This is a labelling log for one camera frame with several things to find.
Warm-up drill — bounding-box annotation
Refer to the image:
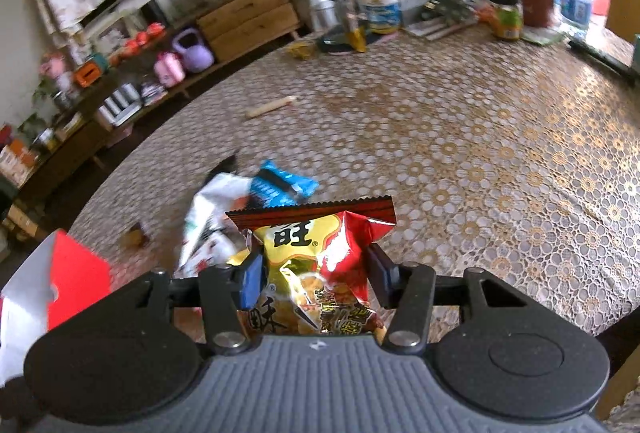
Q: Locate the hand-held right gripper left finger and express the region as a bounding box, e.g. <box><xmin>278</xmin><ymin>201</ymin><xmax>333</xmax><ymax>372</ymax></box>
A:
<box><xmin>129</xmin><ymin>247</ymin><xmax>267</xmax><ymax>356</ymax></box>

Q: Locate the white snack packet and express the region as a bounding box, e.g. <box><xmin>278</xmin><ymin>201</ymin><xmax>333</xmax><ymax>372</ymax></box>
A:
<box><xmin>172</xmin><ymin>173</ymin><xmax>257</xmax><ymax>280</ymax></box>

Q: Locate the blue snack packet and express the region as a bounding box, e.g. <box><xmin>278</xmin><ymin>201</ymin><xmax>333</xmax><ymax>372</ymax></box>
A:
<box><xmin>249</xmin><ymin>160</ymin><xmax>320</xmax><ymax>208</ymax></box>

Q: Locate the red yellow snack bag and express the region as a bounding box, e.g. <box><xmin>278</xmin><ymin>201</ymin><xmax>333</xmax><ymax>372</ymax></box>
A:
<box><xmin>225</xmin><ymin>196</ymin><xmax>397</xmax><ymax>345</ymax></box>

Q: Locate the black-lid glass jar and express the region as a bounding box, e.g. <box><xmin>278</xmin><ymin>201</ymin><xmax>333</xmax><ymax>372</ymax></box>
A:
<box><xmin>487</xmin><ymin>0</ymin><xmax>525</xmax><ymax>41</ymax></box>

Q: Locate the long wooden cabinet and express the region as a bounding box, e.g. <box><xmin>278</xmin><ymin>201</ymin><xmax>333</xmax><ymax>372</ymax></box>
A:
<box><xmin>0</xmin><ymin>0</ymin><xmax>302</xmax><ymax>214</ymax></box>

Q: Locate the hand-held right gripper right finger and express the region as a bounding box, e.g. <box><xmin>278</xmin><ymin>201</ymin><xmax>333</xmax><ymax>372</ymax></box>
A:
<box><xmin>365</xmin><ymin>243</ymin><xmax>507</xmax><ymax>349</ymax></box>

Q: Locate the gold foil pouch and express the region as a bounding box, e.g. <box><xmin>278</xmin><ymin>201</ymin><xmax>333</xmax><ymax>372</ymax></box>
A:
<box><xmin>331</xmin><ymin>0</ymin><xmax>370</xmax><ymax>53</ymax></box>

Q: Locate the orange toy box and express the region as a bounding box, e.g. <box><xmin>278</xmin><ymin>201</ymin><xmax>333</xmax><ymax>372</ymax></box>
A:
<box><xmin>74</xmin><ymin>63</ymin><xmax>104</xmax><ymax>88</ymax></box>

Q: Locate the wooden stick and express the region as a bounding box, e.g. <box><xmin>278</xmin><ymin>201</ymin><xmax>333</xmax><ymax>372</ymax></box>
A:
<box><xmin>245</xmin><ymin>96</ymin><xmax>297</xmax><ymax>119</ymax></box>

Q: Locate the purple kettlebell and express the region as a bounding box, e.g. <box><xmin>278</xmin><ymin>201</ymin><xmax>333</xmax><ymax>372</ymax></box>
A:
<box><xmin>171</xmin><ymin>28</ymin><xmax>215</xmax><ymax>74</ymax></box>

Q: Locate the black round tray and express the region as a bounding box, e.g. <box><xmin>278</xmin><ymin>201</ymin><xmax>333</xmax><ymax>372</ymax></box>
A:
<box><xmin>316</xmin><ymin>26</ymin><xmax>372</xmax><ymax>57</ymax></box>

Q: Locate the black rod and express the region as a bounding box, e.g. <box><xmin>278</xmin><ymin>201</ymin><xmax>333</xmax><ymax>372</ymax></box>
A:
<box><xmin>567</xmin><ymin>36</ymin><xmax>640</xmax><ymax>87</ymax></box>

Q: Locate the metal cup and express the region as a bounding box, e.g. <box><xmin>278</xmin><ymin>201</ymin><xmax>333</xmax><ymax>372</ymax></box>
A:
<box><xmin>310</xmin><ymin>0</ymin><xmax>342</xmax><ymax>35</ymax></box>

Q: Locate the small brown snack packet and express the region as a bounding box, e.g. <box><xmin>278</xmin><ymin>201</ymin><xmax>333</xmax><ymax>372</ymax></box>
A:
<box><xmin>122</xmin><ymin>223</ymin><xmax>150</xmax><ymax>247</ymax></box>

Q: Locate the yellow-lid plastic jar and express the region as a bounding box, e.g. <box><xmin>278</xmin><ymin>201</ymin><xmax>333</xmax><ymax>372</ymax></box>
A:
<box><xmin>360</xmin><ymin>0</ymin><xmax>403</xmax><ymax>35</ymax></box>

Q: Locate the pink backpack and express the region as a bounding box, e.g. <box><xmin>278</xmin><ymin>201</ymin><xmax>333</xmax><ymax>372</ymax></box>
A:
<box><xmin>153</xmin><ymin>52</ymin><xmax>187</xmax><ymax>89</ymax></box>

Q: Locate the red cardboard box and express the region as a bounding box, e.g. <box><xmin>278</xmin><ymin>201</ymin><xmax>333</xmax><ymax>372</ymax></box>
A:
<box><xmin>0</xmin><ymin>229</ymin><xmax>112</xmax><ymax>386</ymax></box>

